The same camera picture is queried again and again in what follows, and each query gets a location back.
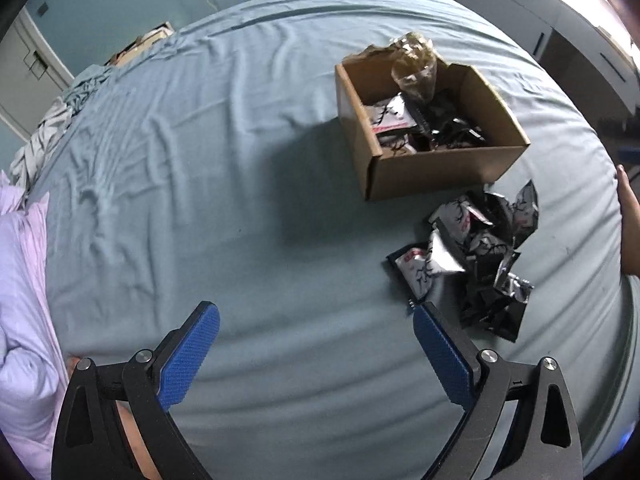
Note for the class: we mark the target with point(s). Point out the grey striped cloth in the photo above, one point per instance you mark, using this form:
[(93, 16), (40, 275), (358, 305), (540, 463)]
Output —
[(45, 125)]

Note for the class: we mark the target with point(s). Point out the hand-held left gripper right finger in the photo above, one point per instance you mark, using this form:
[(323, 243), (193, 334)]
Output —
[(442, 355)]

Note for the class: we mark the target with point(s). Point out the white door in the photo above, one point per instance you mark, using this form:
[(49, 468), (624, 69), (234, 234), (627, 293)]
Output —
[(25, 70)]

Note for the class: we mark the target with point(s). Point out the person's bare leg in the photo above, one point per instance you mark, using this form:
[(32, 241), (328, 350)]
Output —
[(135, 440)]

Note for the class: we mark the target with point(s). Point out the lilac pillow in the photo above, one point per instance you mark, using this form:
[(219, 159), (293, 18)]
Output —
[(22, 310)]

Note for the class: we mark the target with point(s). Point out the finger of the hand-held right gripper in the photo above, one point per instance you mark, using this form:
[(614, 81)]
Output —
[(631, 152), (620, 126)]

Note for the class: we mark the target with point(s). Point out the person's right hand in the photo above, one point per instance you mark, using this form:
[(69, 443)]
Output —
[(631, 220)]

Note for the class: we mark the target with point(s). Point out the wall switch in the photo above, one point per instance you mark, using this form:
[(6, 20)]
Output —
[(43, 8)]

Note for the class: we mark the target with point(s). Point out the brown cardboard box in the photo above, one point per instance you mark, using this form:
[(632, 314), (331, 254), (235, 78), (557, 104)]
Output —
[(440, 172)]

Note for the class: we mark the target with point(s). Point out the clear plastic bag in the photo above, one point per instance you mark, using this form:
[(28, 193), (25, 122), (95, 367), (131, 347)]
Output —
[(415, 67)]

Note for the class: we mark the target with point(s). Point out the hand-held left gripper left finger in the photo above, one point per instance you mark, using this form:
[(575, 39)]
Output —
[(190, 355)]

